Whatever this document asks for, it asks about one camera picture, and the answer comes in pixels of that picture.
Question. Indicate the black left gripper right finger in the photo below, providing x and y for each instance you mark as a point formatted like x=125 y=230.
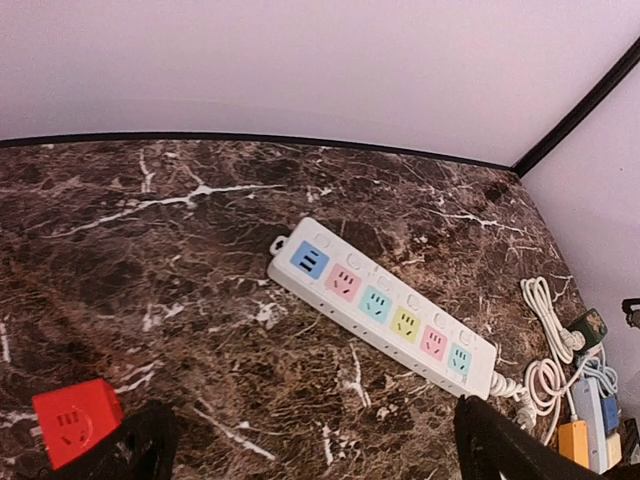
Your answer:
x=490 y=446

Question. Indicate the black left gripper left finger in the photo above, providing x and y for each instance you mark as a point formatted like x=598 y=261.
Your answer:
x=142 y=447

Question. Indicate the red cube socket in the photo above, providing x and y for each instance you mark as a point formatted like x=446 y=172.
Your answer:
x=76 y=418

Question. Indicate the white multi-socket power strip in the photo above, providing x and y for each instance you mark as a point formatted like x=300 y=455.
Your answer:
x=354 y=291

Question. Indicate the beige cube socket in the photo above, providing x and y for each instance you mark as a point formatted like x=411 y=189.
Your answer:
x=613 y=449

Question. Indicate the dark blue cube socket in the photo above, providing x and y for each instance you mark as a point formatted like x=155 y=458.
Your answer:
x=610 y=414

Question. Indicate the dark green cube socket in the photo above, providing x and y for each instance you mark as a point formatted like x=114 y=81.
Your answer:
x=592 y=328

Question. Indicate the orange power strip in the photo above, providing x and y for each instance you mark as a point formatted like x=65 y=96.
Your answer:
x=573 y=442

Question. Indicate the light blue power strip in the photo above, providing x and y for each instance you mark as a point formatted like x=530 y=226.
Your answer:
x=588 y=408

